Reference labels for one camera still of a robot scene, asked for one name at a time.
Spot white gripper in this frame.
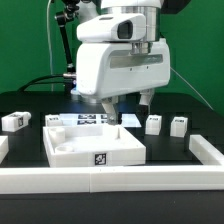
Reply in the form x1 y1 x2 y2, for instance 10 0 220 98
76 38 170 125

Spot white square table top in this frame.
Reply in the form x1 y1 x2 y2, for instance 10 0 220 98
43 124 146 167

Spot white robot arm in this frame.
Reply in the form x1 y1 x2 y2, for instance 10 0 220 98
76 0 170 125

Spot sheet with fiducial markers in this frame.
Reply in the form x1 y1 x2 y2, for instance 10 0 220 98
59 113 141 127

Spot white U-shaped obstacle fence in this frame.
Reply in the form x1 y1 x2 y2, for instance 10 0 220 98
0 136 224 194

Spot black cables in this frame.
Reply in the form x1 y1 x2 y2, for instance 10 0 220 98
18 73 78 93

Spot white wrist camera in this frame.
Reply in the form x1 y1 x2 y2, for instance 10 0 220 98
77 13 146 43

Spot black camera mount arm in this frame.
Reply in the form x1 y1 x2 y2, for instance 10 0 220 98
54 0 81 79

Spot white hanging cable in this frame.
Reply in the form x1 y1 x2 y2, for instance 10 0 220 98
46 0 56 93

